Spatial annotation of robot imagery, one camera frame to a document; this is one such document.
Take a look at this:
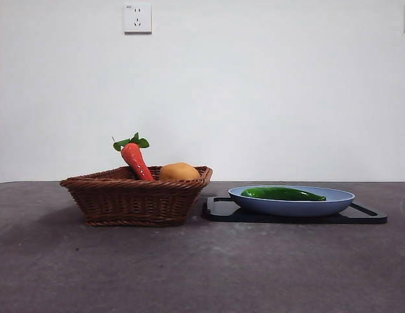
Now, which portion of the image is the white wall socket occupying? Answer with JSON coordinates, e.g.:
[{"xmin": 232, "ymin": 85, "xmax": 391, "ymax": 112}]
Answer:
[{"xmin": 123, "ymin": 3, "xmax": 153, "ymax": 35}]

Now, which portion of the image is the green pepper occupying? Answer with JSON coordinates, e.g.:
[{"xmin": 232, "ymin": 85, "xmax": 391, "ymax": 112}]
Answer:
[{"xmin": 240, "ymin": 186, "xmax": 327, "ymax": 202}]

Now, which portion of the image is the black flat tray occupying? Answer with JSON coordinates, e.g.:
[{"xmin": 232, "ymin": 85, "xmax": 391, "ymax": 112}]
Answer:
[{"xmin": 202, "ymin": 196, "xmax": 389, "ymax": 225}]

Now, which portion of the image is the orange carrot with green leaves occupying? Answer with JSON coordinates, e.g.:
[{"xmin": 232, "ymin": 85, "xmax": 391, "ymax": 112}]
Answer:
[{"xmin": 111, "ymin": 132, "xmax": 155, "ymax": 182}]

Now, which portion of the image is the blue plate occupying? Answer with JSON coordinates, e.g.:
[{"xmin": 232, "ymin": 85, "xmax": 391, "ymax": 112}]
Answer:
[{"xmin": 228, "ymin": 185, "xmax": 355, "ymax": 218}]

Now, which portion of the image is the brown wicker basket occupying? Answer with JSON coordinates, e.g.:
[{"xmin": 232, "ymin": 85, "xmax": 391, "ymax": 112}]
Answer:
[{"xmin": 59, "ymin": 165, "xmax": 213, "ymax": 228}]

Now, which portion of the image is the yellow-brown potato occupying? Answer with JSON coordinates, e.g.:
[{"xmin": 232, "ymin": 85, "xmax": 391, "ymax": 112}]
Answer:
[{"xmin": 158, "ymin": 162, "xmax": 202, "ymax": 183}]

